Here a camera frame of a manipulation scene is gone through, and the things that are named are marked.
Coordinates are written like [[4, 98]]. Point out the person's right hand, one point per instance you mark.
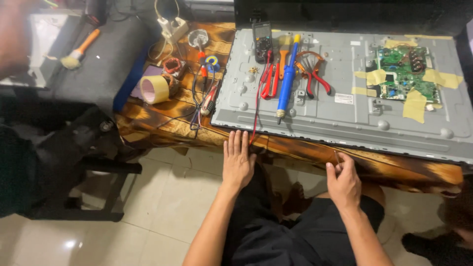
[[345, 186]]

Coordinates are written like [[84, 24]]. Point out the person's left hand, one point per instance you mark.
[[237, 166]]

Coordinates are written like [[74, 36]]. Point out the thin metal tweezers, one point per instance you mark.
[[336, 157]]

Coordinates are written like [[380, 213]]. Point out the red multimeter probe lead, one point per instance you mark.
[[257, 99]]

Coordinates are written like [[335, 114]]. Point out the red white tester screwdriver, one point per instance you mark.
[[209, 101]]

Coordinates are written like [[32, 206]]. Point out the grey metal television back panel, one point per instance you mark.
[[340, 114]]

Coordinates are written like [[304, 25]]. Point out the person's black shorts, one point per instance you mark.
[[288, 232]]

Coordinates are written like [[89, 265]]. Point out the brown orange patterned tablecloth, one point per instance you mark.
[[170, 125]]

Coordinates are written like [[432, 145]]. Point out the blue desoldering pump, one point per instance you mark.
[[287, 83]]

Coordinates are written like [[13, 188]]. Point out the small brass star piece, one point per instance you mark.
[[253, 69]]

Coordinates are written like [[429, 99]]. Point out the yellow masking tape strips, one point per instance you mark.
[[414, 107]]

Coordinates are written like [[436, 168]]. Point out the blue yellow solder wick reel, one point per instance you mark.
[[212, 62]]

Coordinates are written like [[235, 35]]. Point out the beige packing tape roll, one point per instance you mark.
[[157, 90]]

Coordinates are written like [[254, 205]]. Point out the copper wound transformer coil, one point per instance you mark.
[[173, 65]]

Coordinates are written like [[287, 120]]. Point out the black digital multimeter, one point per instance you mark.
[[262, 42]]

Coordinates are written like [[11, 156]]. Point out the green circuit board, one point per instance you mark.
[[402, 72]]

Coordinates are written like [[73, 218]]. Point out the purple flat pad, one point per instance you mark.
[[147, 72]]

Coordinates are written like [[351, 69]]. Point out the white power strip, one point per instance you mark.
[[173, 28]]

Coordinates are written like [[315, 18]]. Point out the black padded chair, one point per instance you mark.
[[96, 74]]

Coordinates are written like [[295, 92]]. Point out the black television set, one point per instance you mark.
[[351, 14]]

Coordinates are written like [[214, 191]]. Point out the grey white box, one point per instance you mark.
[[48, 40]]

